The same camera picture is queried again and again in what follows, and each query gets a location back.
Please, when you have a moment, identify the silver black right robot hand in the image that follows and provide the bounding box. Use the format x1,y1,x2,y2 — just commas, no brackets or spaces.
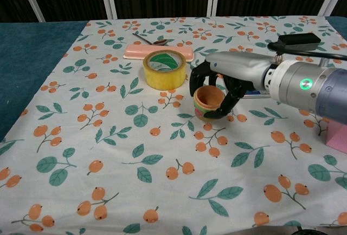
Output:
189,51,272,120

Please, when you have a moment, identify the black rectangular box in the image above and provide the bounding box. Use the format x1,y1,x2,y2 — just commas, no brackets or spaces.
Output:
277,32,322,52

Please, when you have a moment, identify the yellow clear tape roll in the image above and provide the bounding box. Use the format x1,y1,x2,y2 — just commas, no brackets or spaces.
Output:
143,50,188,91

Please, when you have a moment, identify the dark metal spoon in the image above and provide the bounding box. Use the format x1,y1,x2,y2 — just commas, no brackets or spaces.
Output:
132,32,177,46

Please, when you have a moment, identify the pink oblong case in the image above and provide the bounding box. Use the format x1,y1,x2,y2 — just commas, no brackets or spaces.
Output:
123,43,195,63

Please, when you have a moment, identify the pink foam block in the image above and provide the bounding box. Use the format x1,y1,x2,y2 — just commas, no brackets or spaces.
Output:
326,122,347,148

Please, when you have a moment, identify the floral printed tablecloth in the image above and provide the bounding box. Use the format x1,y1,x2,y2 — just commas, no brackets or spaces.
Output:
0,15,347,235

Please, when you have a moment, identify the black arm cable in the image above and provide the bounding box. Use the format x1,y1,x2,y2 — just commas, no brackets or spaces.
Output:
267,41,347,63

